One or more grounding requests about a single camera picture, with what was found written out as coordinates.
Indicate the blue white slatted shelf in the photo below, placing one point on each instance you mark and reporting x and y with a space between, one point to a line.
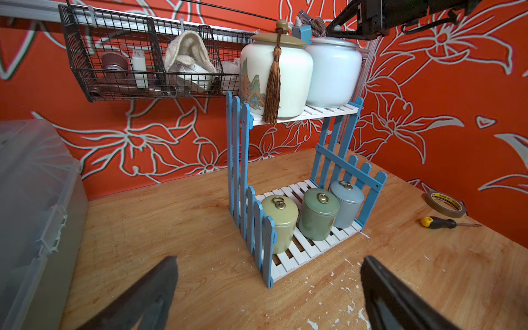
332 163

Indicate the brown tape roll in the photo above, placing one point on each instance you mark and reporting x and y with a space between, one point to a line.
445 204

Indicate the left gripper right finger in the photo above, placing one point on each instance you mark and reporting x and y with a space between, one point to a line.
390 304

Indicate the white box in basket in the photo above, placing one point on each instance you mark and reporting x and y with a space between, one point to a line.
139 65

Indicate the grey-blue small canister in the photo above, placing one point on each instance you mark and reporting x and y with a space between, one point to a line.
350 199

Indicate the black yellow screwdriver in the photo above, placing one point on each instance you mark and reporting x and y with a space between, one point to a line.
435 223

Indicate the yellow-green small canister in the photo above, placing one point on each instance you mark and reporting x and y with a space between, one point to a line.
284 213

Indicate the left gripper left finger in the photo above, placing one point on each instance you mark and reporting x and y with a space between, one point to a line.
145 305

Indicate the black wire wall basket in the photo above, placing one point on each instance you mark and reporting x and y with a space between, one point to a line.
90 32

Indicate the white ceramic jar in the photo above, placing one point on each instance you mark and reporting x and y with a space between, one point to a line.
337 66

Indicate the green small canister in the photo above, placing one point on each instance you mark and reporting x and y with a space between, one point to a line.
318 213

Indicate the beige felt cloth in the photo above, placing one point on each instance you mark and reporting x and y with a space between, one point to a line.
187 63

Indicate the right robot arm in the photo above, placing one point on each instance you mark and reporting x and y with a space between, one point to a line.
370 19

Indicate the clear plastic storage box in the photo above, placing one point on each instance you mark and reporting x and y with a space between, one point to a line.
43 210

